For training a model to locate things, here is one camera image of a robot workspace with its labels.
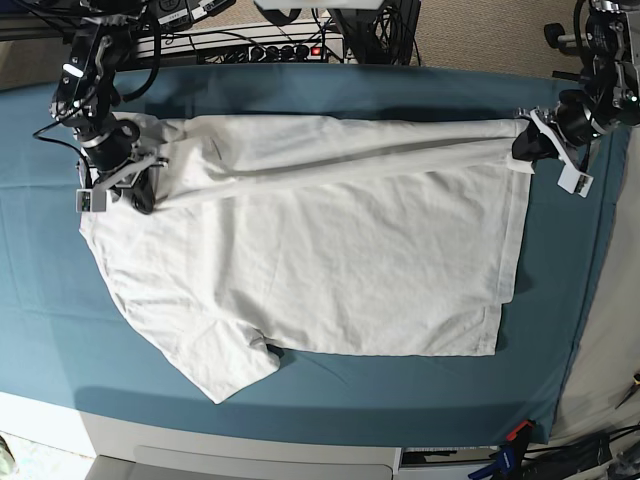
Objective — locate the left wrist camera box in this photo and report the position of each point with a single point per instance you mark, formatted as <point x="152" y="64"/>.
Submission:
<point x="574" y="181"/>

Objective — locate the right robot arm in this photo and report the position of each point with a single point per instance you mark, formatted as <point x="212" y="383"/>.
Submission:
<point x="86" y="93"/>

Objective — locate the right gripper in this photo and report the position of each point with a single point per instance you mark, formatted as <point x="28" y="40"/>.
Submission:
<point x="116" y="160"/>

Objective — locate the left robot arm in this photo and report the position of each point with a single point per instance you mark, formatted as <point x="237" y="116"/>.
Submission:
<point x="605" y="39"/>

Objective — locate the power strip with red switch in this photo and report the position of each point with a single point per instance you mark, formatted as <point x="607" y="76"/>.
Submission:
<point x="277" y="53"/>

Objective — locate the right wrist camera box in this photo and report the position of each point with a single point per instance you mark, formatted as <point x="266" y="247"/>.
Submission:
<point x="91" y="200"/>

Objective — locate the orange black clamp lower right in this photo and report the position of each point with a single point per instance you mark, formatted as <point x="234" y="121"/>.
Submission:
<point x="522" y="433"/>

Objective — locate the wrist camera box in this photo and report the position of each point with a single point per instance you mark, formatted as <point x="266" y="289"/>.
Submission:
<point x="91" y="200"/>
<point x="574" y="181"/>

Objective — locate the teal table cloth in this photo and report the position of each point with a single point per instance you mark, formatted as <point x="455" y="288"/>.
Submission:
<point x="64" y="342"/>

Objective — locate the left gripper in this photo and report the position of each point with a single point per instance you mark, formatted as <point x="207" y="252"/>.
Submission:
<point x="570" y="127"/>

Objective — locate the white T-shirt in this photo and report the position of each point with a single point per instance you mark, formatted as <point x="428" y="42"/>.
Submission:
<point x="317" y="234"/>

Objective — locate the white table frame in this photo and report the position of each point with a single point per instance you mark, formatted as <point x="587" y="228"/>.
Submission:
<point x="128" y="450"/>

